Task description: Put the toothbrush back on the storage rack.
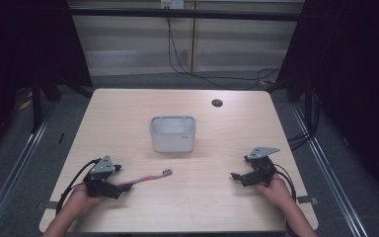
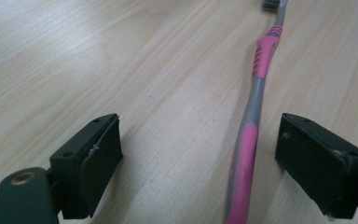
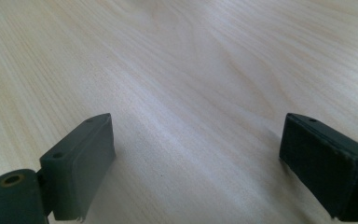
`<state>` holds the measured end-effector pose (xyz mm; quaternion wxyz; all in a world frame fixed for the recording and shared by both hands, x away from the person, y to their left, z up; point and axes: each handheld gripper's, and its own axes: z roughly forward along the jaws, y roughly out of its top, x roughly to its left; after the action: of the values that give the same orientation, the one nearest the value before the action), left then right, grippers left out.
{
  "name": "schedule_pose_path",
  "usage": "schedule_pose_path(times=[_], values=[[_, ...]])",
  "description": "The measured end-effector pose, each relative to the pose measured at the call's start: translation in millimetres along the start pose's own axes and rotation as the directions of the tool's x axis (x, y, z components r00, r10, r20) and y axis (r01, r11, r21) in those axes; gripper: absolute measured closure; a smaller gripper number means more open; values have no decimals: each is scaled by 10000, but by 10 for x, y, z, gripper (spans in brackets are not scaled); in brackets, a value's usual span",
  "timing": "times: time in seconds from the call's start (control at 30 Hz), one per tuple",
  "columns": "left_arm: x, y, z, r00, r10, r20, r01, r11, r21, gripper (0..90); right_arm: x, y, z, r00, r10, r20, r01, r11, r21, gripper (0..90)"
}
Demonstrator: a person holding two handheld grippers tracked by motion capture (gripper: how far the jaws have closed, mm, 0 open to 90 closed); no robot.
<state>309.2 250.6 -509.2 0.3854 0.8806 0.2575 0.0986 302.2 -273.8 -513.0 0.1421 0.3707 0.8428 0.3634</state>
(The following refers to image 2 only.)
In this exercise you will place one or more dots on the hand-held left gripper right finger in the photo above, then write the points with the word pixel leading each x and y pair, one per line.
pixel 317 168

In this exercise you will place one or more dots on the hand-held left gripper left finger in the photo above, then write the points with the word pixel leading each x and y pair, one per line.
pixel 87 174

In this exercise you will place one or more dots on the pink and grey toothbrush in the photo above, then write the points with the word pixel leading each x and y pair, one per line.
pixel 245 155

